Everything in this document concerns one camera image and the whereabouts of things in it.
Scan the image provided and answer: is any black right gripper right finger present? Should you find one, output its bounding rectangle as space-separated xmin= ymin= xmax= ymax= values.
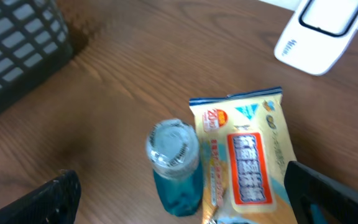
xmin=284 ymin=161 xmax=358 ymax=223

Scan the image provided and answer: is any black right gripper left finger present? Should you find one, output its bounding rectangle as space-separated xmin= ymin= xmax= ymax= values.
xmin=0 ymin=170 xmax=81 ymax=224

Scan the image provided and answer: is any yellow snack bag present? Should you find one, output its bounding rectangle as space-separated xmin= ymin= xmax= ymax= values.
xmin=189 ymin=87 xmax=296 ymax=224

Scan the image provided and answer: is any blue liquid bottle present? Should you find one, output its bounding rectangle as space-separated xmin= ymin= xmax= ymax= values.
xmin=145 ymin=118 xmax=203 ymax=217

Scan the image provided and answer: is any white barcode scanner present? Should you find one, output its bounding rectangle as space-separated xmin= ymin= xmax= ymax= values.
xmin=274 ymin=0 xmax=358 ymax=76

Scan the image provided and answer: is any grey plastic basket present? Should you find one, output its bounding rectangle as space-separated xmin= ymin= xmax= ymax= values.
xmin=0 ymin=0 xmax=73 ymax=114

